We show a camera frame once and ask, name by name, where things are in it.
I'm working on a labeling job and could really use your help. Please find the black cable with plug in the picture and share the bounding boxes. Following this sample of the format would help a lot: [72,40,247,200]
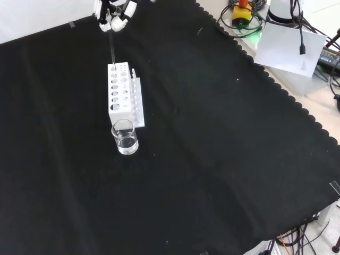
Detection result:
[290,0,308,56]

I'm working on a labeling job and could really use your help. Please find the black floor cables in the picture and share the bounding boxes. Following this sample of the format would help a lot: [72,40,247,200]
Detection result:
[275,222,340,255]

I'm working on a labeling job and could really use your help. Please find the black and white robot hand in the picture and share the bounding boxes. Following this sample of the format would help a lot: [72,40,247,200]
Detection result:
[92,0,139,33]

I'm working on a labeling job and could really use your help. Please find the black tripod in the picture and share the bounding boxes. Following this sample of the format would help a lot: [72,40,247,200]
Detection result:
[324,25,340,113]

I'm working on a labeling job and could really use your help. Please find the white test tube rack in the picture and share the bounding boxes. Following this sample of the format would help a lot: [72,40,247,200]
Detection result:
[107,61,147,129]

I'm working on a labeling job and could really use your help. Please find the clear glass beaker with water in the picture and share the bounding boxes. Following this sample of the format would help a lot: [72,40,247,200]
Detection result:
[110,119,140,156]

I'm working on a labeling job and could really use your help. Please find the black power adapter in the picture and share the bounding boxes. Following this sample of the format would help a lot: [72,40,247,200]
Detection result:
[317,45,340,71]

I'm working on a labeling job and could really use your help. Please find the black bench cloth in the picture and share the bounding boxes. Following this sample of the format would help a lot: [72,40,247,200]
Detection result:
[0,0,340,255]

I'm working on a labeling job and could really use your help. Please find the yellow emergency stop button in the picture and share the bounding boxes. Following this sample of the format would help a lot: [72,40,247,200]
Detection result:
[232,0,253,28]

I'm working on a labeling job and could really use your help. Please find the pale board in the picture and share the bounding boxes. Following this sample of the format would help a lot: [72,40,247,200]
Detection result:
[254,21,328,79]

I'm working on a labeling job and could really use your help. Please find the clear glass rod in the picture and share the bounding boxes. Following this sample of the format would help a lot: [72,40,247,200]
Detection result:
[108,29,117,71]

